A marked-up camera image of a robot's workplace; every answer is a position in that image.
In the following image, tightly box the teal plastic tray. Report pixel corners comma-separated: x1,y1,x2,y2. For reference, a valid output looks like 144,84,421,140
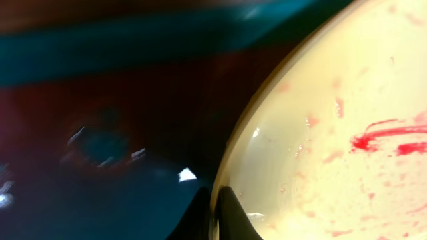
1,0,348,240

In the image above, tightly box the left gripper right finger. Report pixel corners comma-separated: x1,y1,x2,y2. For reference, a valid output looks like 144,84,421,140
215,186,262,240

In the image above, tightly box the yellow-green plate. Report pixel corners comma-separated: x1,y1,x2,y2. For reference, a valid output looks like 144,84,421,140
211,0,426,239

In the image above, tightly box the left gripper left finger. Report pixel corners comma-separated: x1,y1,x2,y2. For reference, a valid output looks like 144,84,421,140
166,187,210,240

